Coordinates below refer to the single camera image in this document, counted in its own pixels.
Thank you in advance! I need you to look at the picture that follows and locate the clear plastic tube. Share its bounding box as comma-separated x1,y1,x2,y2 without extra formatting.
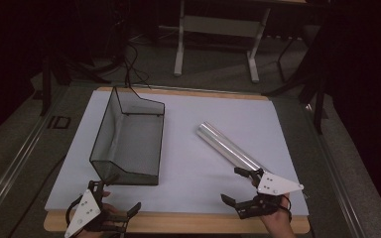
195,121,271,175

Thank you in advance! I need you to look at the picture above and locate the black stand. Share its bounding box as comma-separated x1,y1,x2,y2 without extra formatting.
39,54,112,117
263,31,329,135

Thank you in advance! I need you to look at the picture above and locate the person's right hand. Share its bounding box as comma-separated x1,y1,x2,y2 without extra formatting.
260,193,298,238

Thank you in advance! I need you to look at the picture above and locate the black wire mesh basket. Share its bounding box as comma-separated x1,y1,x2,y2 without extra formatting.
88,85,166,186

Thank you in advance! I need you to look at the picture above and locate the white table mat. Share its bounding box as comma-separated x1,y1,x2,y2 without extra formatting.
44,89,310,218

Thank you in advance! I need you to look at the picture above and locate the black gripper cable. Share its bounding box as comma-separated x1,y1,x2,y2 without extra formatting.
279,194,293,223
64,194,84,227

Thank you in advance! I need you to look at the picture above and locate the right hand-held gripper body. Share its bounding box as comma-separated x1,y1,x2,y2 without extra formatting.
238,171,306,220

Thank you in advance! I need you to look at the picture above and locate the person's left hand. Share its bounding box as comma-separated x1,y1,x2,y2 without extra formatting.
78,190,128,238

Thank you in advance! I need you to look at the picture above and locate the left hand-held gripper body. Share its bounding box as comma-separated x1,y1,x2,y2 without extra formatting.
63,179,128,238

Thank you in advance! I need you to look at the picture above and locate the white metal desk frame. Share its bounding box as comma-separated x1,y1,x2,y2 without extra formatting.
173,0,272,84

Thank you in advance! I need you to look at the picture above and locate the metal rail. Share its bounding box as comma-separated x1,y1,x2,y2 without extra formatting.
305,103,369,238
0,107,65,227

